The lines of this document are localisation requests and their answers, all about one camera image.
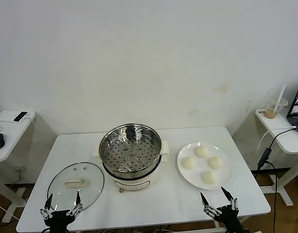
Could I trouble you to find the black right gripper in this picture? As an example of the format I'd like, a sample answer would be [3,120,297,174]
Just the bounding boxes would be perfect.
[200,187,244,233]

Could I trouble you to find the clear plastic drink cup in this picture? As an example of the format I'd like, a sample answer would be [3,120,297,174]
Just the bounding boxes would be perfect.
[264,98,289,119]

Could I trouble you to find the flat white box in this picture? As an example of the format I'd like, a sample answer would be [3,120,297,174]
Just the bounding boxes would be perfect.
[0,110,30,123]

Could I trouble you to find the white drinking straw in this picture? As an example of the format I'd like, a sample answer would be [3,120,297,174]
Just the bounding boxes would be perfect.
[273,84,287,114]

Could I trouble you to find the open dark laptop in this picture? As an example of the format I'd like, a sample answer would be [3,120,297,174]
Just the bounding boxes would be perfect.
[286,78,298,136]

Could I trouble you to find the black smartphone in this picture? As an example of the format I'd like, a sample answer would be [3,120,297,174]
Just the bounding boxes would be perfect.
[13,111,29,122]

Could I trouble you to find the round white plate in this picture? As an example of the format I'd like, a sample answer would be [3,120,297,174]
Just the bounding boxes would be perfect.
[176,142,234,191]

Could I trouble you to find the perforated steel steamer basket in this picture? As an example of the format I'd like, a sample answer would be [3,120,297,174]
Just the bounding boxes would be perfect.
[99,123,162,179]

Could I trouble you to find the cream electric cooker pot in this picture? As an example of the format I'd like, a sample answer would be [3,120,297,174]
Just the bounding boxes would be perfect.
[92,139,170,194]

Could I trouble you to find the white steamed baozi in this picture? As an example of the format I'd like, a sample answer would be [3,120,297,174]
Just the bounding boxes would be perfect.
[207,156,224,170]
[181,157,197,170]
[201,170,219,186]
[194,145,210,159]

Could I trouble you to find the glass lid with cream handle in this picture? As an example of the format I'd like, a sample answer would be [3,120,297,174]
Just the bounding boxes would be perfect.
[47,162,105,212]

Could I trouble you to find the white side table with laptop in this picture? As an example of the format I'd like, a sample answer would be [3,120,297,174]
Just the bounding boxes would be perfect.
[254,108,298,207]

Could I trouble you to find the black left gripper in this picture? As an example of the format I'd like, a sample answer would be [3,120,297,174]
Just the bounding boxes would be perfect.
[40,190,84,233]

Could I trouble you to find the white laptop cable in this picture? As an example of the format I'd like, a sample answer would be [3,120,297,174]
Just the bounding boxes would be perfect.
[257,125,297,153]

